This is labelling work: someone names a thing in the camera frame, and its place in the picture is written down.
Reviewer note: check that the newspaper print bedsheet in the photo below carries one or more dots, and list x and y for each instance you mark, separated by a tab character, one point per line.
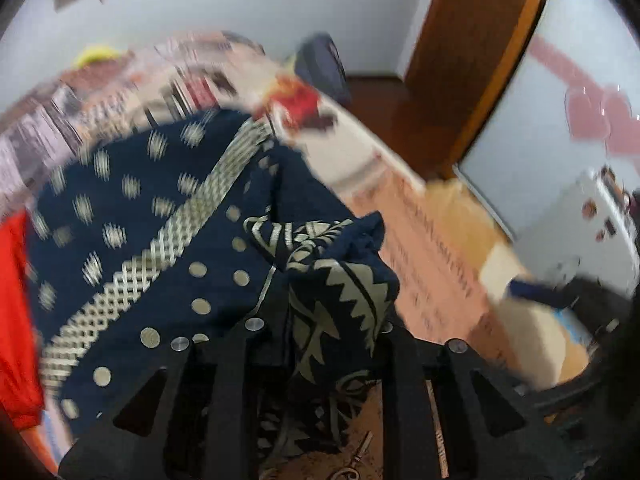
440	270

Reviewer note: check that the brown wooden door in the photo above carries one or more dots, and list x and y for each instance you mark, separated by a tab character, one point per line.
480	55

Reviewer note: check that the red folded garment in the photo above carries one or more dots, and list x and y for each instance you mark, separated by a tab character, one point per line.
15	320

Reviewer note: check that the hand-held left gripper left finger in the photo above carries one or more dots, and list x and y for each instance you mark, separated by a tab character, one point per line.
234	375

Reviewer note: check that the white appliance with stickers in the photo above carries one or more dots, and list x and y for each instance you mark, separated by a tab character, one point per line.
585	240

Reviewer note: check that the white panel with pink hearts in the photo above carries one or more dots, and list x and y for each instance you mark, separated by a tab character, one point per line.
565	85

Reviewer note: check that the navy patterned hoodie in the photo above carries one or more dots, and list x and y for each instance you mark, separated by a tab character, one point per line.
165	240

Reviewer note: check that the navy cushion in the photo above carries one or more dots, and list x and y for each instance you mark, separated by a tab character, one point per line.
322	66

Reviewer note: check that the yellow plush toy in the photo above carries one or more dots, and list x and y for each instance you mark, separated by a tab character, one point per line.
97	55

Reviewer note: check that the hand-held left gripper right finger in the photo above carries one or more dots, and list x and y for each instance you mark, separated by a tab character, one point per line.
401	390

